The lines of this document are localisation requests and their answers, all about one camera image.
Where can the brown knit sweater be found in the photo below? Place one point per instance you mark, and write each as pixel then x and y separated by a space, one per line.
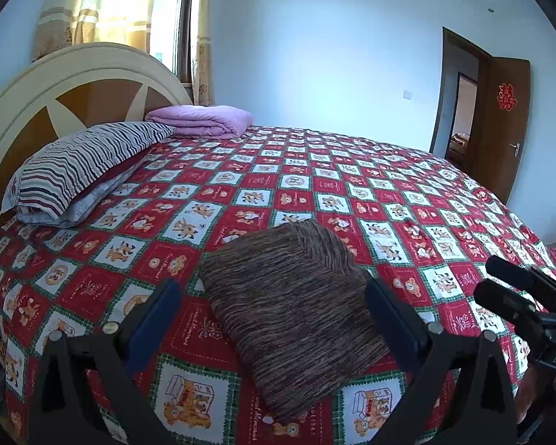
pixel 296 315

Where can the folded pink blanket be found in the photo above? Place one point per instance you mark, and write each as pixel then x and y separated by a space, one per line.
pixel 199 120

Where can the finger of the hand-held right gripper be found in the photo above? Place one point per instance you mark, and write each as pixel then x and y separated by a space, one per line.
pixel 502 303
pixel 514 272

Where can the striped pillow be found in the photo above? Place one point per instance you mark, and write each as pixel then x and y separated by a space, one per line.
pixel 74 162

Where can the grey patterned pillow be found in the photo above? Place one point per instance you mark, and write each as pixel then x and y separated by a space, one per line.
pixel 74 211

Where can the narrow yellow curtain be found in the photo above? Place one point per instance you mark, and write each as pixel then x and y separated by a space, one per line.
pixel 203 32

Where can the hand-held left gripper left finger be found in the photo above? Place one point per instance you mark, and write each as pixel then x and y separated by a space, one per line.
pixel 155 322

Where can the red paper door decoration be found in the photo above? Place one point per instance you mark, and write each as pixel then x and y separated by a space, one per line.
pixel 506 97

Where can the brown wooden door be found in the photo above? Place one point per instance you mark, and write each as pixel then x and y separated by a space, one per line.
pixel 495 157

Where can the cream and brown headboard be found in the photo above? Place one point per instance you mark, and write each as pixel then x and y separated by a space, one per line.
pixel 97 97

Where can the person's right hand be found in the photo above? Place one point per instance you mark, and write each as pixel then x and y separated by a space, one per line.
pixel 535 394

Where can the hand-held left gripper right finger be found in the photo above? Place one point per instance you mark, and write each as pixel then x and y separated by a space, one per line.
pixel 394 322

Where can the wide yellow curtain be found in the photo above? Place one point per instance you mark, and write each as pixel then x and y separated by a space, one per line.
pixel 88 4

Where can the red printed bear blanket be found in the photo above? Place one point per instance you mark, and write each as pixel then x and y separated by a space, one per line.
pixel 120 287

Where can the window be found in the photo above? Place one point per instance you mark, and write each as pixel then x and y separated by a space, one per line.
pixel 169 23

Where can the brown door frame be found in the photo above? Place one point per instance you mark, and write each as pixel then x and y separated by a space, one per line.
pixel 439 102

